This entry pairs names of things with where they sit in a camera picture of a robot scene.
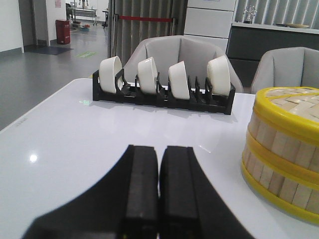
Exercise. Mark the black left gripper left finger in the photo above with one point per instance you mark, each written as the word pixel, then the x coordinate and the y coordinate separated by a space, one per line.
pixel 121 205

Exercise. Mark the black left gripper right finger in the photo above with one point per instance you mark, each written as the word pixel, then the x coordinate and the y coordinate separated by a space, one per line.
pixel 189 206

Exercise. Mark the bamboo steamer tray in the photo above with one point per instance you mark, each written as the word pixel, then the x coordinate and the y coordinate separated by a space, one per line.
pixel 291 194
pixel 292 155

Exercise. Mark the woven bamboo steamer lid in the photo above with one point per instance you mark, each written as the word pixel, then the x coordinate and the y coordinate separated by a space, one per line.
pixel 293 108

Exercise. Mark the black dish rack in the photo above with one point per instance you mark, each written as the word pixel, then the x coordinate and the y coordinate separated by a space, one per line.
pixel 199 101

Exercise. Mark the white bowl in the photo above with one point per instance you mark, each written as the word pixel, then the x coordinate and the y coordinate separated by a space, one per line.
pixel 178 81
pixel 147 74
pixel 219 76
pixel 107 71

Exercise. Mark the left grey chair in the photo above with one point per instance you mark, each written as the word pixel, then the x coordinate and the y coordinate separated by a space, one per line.
pixel 169 50

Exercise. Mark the grey chair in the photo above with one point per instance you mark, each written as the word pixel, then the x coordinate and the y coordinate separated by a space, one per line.
pixel 169 50
pixel 287 67

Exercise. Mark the dark counter cabinet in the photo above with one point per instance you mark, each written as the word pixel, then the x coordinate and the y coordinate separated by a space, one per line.
pixel 248 43

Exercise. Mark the right grey chair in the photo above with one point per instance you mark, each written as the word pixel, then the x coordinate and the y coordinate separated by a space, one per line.
pixel 287 67

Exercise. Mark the red trash bin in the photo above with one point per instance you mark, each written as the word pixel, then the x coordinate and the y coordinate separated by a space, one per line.
pixel 62 31

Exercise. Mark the red barrier belt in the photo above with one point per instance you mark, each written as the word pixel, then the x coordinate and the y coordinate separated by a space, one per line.
pixel 138 18

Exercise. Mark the white refrigerator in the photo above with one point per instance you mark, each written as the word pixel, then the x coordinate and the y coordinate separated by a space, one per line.
pixel 210 20

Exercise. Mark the yellow plate on counter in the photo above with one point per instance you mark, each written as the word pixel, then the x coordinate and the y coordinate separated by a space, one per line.
pixel 294 25

